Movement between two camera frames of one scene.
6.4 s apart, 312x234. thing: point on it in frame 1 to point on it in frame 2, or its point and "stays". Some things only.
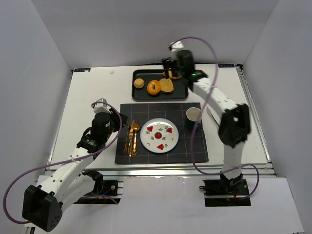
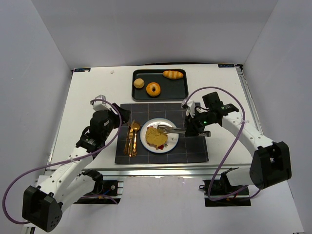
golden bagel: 150,87 stays
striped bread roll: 170,74 stays
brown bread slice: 166,86 to 154,138
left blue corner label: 82,69 stays
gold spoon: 135,126 stays
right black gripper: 168,64 to 193,127
